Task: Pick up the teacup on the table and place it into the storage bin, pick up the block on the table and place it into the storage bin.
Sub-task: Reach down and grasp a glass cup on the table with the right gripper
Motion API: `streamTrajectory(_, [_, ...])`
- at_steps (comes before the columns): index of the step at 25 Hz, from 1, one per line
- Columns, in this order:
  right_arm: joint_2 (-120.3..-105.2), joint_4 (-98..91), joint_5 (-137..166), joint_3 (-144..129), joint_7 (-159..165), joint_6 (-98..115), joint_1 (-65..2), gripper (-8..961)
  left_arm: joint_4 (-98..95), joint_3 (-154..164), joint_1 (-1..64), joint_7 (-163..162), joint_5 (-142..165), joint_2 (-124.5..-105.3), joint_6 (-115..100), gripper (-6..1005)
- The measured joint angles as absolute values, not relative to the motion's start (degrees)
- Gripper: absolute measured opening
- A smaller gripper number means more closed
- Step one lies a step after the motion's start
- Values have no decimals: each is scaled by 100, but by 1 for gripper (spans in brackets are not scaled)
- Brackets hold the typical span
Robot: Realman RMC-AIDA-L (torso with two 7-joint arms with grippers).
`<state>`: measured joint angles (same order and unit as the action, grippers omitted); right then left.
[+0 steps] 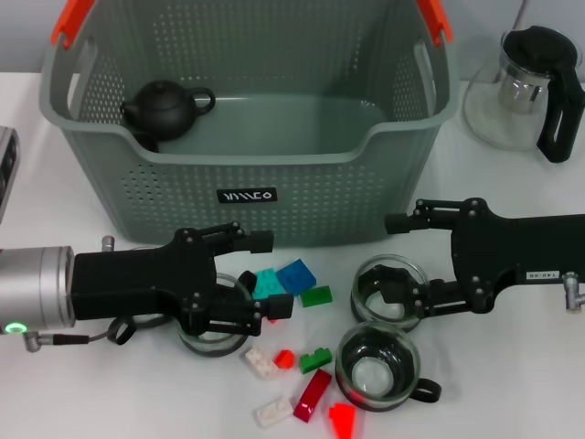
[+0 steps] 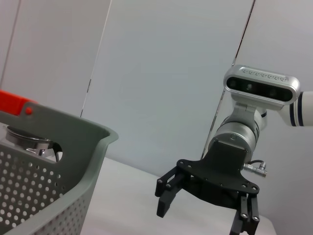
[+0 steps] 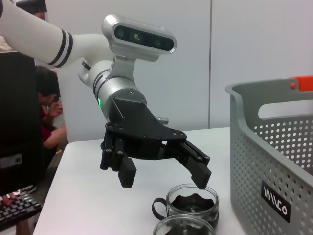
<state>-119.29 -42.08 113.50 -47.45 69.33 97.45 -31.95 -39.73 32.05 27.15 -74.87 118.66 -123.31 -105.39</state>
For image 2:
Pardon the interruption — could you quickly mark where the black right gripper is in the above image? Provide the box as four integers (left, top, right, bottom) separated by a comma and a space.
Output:
155, 138, 261, 235

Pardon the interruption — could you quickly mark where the grey perforated storage basket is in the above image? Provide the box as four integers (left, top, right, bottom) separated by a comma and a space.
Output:
0, 102, 120, 235

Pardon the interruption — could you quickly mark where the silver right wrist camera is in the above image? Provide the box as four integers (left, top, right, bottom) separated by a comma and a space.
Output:
223, 64, 301, 111

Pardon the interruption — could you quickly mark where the glass pitcher with black handle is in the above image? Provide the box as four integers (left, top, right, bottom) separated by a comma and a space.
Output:
0, 123, 64, 164

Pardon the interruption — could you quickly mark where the orange basket handle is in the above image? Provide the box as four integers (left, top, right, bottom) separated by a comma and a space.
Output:
0, 90, 39, 117

